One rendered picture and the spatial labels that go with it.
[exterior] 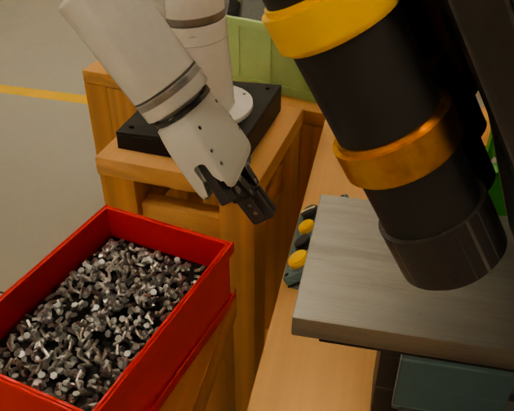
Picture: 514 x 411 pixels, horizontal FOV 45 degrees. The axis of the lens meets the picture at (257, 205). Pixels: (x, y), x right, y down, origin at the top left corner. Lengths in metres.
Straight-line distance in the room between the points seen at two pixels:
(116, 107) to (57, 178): 1.12
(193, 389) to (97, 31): 0.45
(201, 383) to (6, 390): 0.24
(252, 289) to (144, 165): 0.32
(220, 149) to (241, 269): 0.55
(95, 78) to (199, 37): 0.66
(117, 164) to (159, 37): 0.54
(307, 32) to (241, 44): 1.36
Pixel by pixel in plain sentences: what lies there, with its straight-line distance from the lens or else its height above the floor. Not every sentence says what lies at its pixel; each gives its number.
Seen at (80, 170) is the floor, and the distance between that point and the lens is 2.84.
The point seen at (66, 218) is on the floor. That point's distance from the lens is 2.55.
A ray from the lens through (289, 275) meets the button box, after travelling 0.80.
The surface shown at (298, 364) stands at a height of 0.90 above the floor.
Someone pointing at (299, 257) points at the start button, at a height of 0.94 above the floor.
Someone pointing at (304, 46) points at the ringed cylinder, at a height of 1.38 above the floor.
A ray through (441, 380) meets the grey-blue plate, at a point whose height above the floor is 1.02.
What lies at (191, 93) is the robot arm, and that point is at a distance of 0.69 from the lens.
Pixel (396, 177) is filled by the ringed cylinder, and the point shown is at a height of 1.34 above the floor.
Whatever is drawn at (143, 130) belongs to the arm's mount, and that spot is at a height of 0.89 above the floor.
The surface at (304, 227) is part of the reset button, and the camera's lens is 0.85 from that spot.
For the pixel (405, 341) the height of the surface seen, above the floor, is 1.12.
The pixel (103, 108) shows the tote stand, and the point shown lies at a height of 0.69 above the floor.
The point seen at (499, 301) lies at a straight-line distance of 0.50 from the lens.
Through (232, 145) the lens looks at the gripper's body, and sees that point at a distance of 0.73.
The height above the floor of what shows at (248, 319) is 0.52.
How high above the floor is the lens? 1.45
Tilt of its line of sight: 35 degrees down
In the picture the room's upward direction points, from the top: straight up
